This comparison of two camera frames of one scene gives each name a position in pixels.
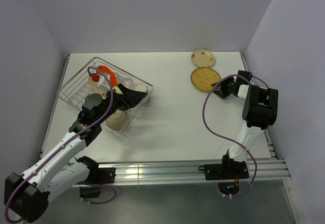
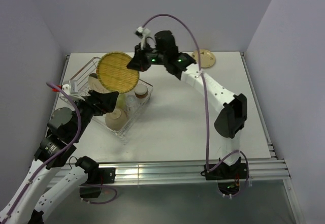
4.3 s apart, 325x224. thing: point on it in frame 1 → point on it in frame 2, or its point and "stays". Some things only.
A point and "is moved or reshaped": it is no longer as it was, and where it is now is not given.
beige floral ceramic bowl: [118, 121] stays
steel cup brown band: [141, 88] stays
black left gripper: [129, 98] → [100, 103]
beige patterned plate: [202, 58] stays
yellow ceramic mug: [117, 90] is moved or reshaped
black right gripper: [223, 93] → [138, 62]
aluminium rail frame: [144, 171] stays
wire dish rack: [98, 76] stays
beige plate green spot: [101, 87] stays
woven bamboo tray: [202, 78] is moved or reshaped
